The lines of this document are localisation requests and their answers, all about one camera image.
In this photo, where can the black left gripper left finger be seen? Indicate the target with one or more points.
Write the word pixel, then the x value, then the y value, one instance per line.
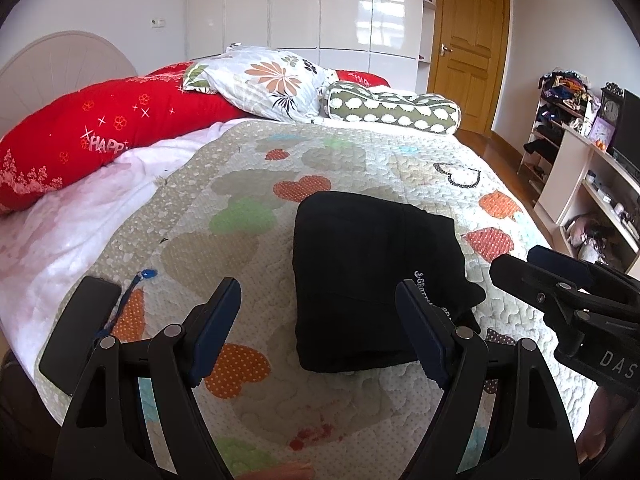
pixel 104 432

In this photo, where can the glossy white wardrobe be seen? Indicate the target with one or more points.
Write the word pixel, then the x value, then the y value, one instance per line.
pixel 388 38

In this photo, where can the wooden door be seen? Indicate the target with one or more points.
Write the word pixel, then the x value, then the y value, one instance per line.
pixel 468 57

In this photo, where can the green white bolster pillow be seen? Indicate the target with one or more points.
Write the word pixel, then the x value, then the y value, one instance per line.
pixel 430 112

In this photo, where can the beige headboard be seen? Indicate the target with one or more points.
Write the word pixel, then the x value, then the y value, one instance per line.
pixel 53 66

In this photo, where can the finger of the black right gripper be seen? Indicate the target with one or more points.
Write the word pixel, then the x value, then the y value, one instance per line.
pixel 595 278
pixel 545 287

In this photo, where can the shoe rack with clutter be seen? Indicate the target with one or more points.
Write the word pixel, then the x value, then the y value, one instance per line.
pixel 565 104

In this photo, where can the black smartphone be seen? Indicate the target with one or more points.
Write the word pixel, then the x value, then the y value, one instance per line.
pixel 71 342

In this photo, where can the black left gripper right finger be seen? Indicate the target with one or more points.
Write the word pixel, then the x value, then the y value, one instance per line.
pixel 529 436

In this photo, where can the red pillow behind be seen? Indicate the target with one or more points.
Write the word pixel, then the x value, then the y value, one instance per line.
pixel 363 78

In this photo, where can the person's right hand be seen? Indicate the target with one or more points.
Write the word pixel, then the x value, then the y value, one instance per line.
pixel 608 415

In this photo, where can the beige shelf unit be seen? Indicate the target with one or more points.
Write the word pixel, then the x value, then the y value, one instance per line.
pixel 585 181

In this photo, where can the black television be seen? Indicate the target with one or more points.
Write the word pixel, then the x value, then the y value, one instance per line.
pixel 625 146

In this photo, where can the black pants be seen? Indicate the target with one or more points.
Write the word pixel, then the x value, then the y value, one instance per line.
pixel 350 251

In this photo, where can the red long pillow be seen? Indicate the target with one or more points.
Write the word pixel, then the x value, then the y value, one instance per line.
pixel 79 133

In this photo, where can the white bed sheet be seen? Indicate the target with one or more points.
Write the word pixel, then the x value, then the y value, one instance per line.
pixel 47 247

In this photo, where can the dark mantel clock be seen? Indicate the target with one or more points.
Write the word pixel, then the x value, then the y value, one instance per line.
pixel 605 122

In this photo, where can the person's left hand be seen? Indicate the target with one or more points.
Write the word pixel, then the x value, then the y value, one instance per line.
pixel 287 471

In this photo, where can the heart patterned quilt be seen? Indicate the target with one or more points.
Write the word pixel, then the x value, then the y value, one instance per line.
pixel 230 213

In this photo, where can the white floral pillow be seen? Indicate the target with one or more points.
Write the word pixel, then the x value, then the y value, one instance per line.
pixel 272 84

